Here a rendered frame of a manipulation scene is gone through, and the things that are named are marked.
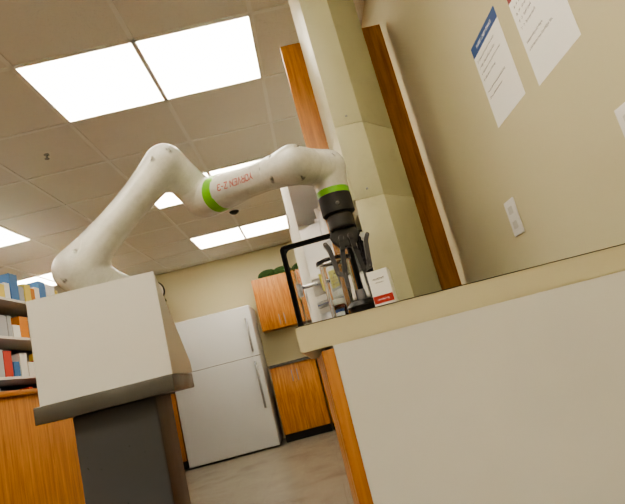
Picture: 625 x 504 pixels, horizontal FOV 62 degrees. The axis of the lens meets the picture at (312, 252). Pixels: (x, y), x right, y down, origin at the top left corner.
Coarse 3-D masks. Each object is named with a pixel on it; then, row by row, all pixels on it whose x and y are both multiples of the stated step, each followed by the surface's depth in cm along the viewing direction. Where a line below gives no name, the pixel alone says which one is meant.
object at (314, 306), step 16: (288, 256) 221; (304, 256) 220; (320, 256) 219; (304, 272) 219; (320, 272) 218; (352, 272) 216; (304, 288) 218; (320, 288) 217; (304, 304) 217; (320, 304) 216; (304, 320) 216; (320, 320) 215
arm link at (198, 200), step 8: (200, 184) 160; (208, 184) 156; (192, 192) 160; (200, 192) 158; (208, 192) 156; (184, 200) 162; (192, 200) 161; (200, 200) 159; (208, 200) 157; (192, 208) 163; (200, 208) 161; (208, 208) 160; (216, 208) 159; (224, 208) 158; (200, 216) 166; (208, 216) 166
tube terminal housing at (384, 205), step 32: (352, 128) 196; (384, 128) 207; (352, 160) 194; (384, 160) 199; (384, 192) 191; (384, 224) 188; (416, 224) 200; (384, 256) 186; (416, 256) 192; (416, 288) 185
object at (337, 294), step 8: (320, 264) 153; (328, 264) 152; (328, 272) 152; (328, 280) 152; (336, 280) 151; (352, 280) 153; (328, 288) 152; (336, 288) 151; (344, 288) 151; (328, 296) 153; (336, 296) 151; (344, 296) 150; (352, 296) 151; (336, 304) 150; (344, 304) 150; (336, 312) 150; (344, 312) 149
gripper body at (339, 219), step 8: (336, 216) 140; (344, 216) 139; (352, 216) 141; (328, 224) 142; (336, 224) 139; (344, 224) 139; (352, 224) 140; (336, 232) 141; (344, 232) 141; (352, 232) 141; (336, 240) 141; (344, 240) 141
